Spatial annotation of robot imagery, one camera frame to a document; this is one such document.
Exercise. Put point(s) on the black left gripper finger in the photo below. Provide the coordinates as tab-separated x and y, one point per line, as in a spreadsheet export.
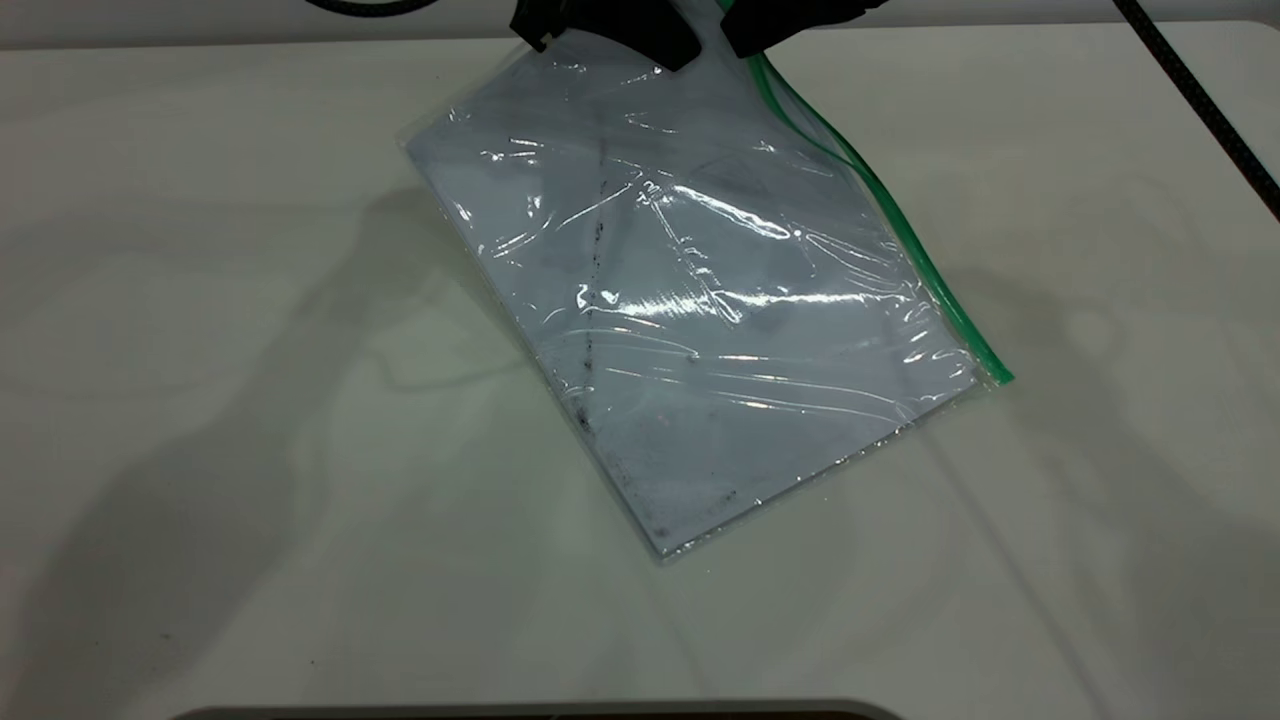
640	25
535	22

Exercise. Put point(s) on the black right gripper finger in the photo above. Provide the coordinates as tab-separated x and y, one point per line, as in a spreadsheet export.
790	20

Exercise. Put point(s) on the clear plastic zip bag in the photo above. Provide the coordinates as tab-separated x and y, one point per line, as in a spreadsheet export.
700	400

